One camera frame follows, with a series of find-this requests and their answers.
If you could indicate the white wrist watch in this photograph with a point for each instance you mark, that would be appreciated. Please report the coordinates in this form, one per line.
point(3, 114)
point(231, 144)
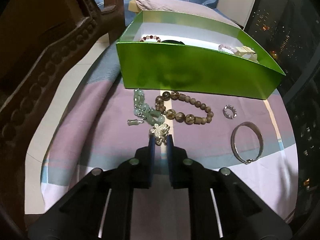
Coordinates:
point(246, 52)

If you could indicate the green cardboard box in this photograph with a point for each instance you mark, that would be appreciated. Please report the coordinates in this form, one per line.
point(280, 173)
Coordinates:
point(205, 64)

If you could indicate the black wrist band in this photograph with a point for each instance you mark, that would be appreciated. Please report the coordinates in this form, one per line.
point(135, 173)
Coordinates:
point(172, 42)

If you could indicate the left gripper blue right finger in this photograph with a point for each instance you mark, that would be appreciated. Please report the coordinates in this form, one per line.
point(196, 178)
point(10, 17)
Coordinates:
point(170, 146)

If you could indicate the carved brown wooden chair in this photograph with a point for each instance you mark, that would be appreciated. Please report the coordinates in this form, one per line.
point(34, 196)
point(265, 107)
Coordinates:
point(41, 40)

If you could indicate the silver bangle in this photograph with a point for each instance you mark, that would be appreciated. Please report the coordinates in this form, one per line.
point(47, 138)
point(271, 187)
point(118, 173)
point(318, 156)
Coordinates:
point(247, 142)

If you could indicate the pink grey striped cloth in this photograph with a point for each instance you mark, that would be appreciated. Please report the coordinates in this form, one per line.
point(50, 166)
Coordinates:
point(102, 129)

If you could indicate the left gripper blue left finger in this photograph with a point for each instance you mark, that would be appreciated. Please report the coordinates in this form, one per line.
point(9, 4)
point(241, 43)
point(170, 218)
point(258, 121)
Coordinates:
point(151, 152)

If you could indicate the pink cushion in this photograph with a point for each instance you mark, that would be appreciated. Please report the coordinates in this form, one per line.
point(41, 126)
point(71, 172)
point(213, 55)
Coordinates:
point(178, 6)

